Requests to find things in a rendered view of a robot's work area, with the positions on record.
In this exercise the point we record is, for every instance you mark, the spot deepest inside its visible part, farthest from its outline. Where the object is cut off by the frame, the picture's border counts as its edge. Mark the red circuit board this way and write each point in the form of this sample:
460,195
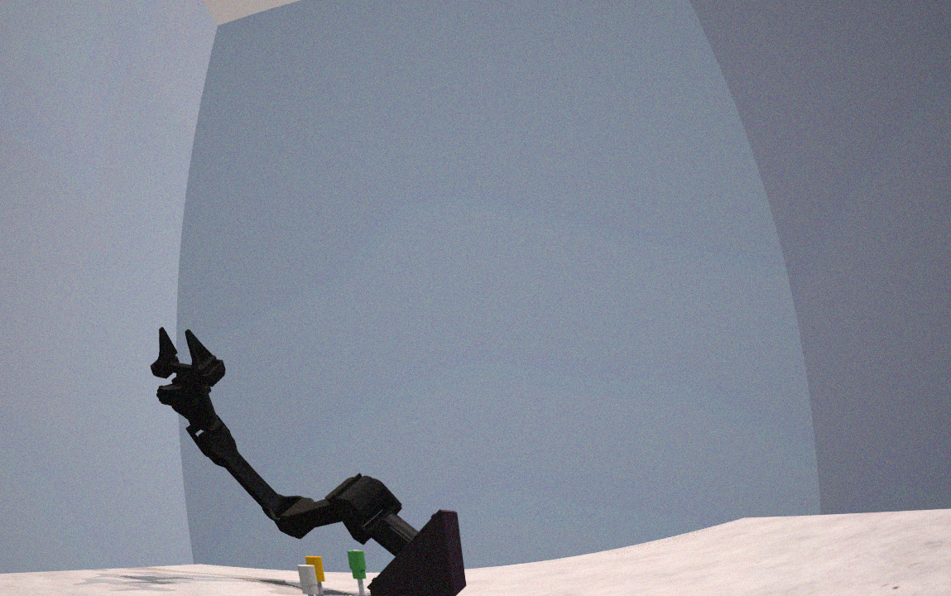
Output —
312,574

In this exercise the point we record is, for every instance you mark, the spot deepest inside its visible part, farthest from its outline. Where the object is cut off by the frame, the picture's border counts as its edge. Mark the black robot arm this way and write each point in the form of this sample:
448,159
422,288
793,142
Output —
354,502

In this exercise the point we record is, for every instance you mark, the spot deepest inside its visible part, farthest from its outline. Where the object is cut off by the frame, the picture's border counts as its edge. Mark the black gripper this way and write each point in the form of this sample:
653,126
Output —
204,371

